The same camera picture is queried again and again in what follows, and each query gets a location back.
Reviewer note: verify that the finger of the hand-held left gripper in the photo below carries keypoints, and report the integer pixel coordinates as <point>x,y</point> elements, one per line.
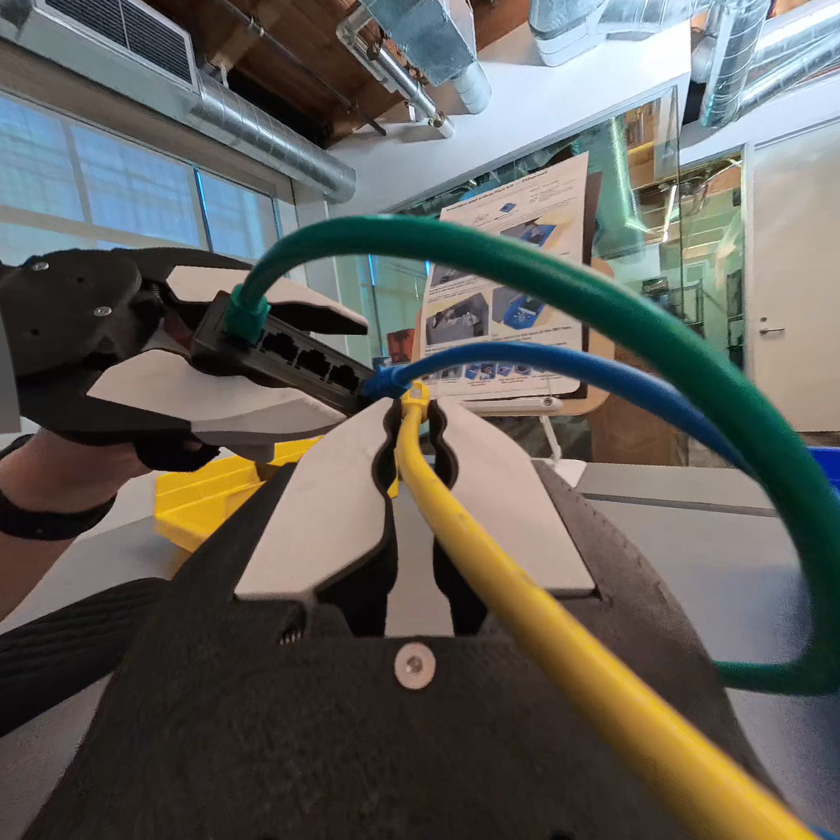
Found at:
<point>197,400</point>
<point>289,292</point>

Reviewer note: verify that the window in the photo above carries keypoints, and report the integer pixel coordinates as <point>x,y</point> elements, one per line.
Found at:
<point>131,190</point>

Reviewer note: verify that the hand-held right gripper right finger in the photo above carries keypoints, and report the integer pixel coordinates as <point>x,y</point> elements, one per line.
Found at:
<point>525,512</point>

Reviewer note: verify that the person's left hand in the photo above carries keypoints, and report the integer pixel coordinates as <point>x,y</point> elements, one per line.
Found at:
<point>65,466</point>

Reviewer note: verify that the wooden board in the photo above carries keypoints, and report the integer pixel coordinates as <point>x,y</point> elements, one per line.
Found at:
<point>587,405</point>

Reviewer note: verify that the black wristband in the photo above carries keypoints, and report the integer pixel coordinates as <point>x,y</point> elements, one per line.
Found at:
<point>52,522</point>

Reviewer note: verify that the white door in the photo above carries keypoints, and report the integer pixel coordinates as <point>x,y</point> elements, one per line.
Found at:
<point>794,295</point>

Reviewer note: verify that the white air vent grille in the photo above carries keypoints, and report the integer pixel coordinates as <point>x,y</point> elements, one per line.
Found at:
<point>118,33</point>

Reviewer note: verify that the person's left forearm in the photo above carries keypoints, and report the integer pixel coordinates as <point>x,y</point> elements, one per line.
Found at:
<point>26,571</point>

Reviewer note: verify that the white document stand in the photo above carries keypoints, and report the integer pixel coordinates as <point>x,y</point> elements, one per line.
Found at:
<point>512,403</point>

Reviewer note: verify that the black network switch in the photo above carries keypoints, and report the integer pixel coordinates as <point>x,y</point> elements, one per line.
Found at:
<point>289,351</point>

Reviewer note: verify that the printed instruction sheet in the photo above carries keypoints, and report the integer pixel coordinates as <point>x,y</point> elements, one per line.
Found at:
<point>512,197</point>

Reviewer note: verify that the round silver vent duct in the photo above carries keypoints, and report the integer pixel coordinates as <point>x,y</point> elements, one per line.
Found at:
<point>275,138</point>

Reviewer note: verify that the silver pipe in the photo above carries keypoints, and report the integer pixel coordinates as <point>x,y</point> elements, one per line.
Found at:
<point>400,79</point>

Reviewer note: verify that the yellow plastic bin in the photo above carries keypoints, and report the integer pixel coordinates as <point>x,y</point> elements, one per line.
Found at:
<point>197,505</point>

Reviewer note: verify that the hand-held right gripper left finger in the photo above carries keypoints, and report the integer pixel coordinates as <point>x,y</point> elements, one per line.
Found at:
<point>315,525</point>

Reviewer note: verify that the blue plastic bin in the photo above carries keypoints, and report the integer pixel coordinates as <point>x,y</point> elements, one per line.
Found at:
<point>823,466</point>

